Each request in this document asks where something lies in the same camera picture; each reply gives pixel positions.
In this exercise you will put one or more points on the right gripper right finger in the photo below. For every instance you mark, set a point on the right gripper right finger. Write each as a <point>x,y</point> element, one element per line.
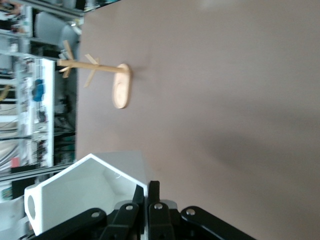
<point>162,220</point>

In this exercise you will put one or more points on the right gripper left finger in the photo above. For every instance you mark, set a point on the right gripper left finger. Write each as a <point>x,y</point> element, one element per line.
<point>120,220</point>

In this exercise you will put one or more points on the white angular cup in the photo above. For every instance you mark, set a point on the white angular cup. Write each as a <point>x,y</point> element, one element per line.
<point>75,195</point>

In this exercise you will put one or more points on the wooden cup rack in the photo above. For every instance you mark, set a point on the wooden cup rack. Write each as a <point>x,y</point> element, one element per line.
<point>121,87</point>

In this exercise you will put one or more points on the white workbench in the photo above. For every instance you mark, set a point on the white workbench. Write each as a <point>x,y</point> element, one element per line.
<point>48,112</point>

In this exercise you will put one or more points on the brown table cover sheet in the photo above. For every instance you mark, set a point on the brown table cover sheet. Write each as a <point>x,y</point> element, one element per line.
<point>212,87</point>

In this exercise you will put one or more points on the blue object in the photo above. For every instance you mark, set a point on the blue object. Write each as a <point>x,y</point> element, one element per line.
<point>39,90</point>

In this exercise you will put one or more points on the grey office chair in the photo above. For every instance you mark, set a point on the grey office chair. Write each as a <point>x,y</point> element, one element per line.
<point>50,26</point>

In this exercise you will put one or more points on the aluminium frame beam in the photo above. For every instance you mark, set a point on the aluminium frame beam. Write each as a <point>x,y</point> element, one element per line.
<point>37,171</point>

